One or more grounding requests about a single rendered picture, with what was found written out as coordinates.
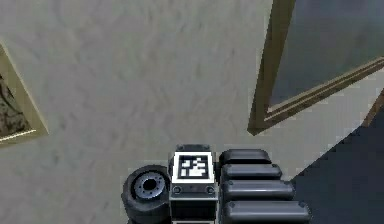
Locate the framed wall picture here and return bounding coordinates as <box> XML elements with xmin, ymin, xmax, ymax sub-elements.
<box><xmin>0</xmin><ymin>43</ymin><xmax>50</xmax><ymax>146</ymax></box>

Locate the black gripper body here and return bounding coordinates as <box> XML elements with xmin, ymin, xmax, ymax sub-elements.
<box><xmin>121</xmin><ymin>164</ymin><xmax>172</xmax><ymax>224</ymax></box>

